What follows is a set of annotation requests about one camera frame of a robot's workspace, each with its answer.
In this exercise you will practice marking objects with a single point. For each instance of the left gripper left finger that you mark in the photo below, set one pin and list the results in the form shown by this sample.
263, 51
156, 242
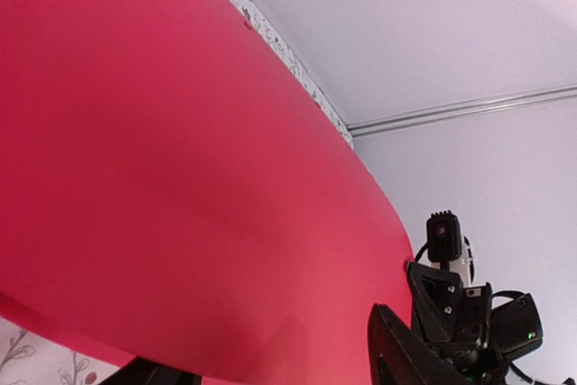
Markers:
140, 371

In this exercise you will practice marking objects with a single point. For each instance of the red file folder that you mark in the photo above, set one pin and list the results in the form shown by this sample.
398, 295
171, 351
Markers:
180, 168

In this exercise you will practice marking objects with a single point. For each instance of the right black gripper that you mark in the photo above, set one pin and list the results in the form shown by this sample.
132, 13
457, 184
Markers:
515, 327

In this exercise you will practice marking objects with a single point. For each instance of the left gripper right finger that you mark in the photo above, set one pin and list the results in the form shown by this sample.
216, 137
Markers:
397, 356

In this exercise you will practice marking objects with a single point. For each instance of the right aluminium frame post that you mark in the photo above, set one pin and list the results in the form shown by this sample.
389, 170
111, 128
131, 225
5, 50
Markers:
481, 106

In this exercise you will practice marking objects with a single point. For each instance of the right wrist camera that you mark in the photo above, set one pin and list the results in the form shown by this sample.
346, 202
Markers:
447, 247

